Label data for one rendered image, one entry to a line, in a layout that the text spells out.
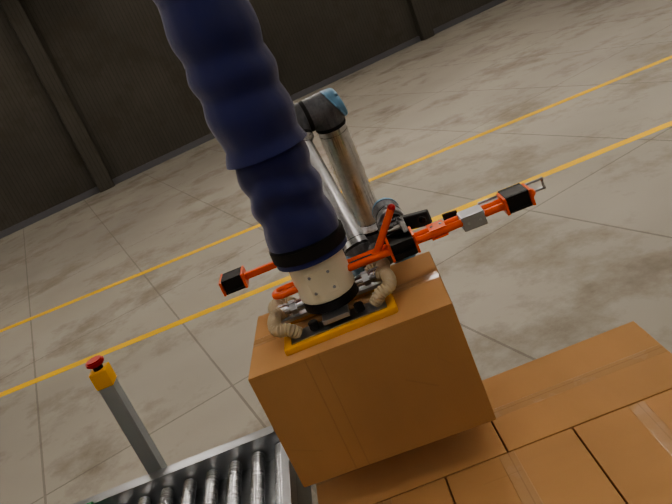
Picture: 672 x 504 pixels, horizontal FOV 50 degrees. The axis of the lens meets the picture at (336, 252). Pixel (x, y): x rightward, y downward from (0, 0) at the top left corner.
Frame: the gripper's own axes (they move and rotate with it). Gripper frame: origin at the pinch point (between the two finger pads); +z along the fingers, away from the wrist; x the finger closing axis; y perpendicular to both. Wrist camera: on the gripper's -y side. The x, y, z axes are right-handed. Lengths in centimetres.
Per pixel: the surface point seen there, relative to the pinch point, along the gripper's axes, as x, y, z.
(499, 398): -66, -9, -6
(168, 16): 81, 37, 7
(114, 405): -35, 122, -46
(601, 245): -120, -116, -188
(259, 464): -66, 76, -21
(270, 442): -64, 71, -29
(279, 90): 54, 18, 5
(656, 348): -66, -61, 0
